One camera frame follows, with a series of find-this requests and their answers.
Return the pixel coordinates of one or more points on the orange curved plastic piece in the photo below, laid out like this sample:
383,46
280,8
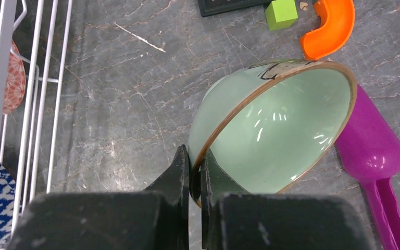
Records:
337,19

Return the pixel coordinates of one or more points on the blue white patterned bowl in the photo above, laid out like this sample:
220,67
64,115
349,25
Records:
7,197

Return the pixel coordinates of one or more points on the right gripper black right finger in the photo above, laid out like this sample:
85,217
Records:
233,219

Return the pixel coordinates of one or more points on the black white chessboard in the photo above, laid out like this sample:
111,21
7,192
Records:
214,7

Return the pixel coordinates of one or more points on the lime green cube block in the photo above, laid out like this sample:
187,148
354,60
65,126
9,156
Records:
281,14

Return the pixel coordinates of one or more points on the magenta plastic scoop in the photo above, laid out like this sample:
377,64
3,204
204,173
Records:
370,153

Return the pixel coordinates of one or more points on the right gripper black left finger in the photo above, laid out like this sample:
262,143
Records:
154,218

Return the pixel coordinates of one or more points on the pale green ceramic bowl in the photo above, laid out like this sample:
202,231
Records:
268,124

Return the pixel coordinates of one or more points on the white wire dish rack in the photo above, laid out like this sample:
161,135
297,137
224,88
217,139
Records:
34,43

